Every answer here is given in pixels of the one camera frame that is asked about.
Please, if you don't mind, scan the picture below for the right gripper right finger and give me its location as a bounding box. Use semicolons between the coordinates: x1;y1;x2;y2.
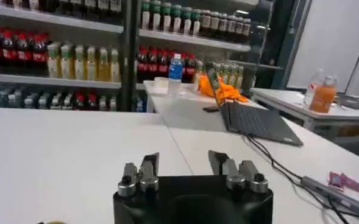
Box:
208;149;269;194

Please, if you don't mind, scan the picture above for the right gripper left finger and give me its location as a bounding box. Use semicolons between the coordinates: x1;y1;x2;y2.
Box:
117;152;160;197

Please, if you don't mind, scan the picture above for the black open laptop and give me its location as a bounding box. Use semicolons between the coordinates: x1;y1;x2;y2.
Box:
207;67;304;147

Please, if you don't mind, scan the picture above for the white table with laptop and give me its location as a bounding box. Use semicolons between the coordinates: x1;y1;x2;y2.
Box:
143;79;268;133

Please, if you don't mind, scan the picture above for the orange cloth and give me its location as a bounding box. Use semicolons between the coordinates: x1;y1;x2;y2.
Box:
197;73;249;103

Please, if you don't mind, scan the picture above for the translucent white cup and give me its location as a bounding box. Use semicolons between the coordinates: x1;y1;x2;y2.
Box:
153;76;169;94

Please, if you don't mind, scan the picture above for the white side table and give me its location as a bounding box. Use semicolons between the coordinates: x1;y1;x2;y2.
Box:
251;87;359;138

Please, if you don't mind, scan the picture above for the blue label water bottle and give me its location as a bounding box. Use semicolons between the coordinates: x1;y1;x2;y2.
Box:
168;53;183;83

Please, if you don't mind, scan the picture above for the pink packet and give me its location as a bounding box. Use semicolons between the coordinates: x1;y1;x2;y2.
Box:
328;171;359;194

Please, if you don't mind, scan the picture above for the clear bottle red label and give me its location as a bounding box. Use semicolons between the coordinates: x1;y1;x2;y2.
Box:
302;68;325;108

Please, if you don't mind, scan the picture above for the orange juice bottle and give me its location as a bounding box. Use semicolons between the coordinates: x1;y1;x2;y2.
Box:
308;75;339;114

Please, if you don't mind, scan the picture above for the shelf of drink bottles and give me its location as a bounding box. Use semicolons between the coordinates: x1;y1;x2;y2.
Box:
127;0;285;113
0;0;129;112

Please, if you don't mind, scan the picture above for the grey flat device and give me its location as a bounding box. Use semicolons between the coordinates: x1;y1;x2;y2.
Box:
336;93;359;111

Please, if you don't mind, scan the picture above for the black laptop cable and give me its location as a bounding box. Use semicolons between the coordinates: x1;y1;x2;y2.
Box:
248;136;350;224
246;136;305;185

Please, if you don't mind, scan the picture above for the grey cable hub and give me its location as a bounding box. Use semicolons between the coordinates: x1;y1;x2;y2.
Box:
300;175;359;220

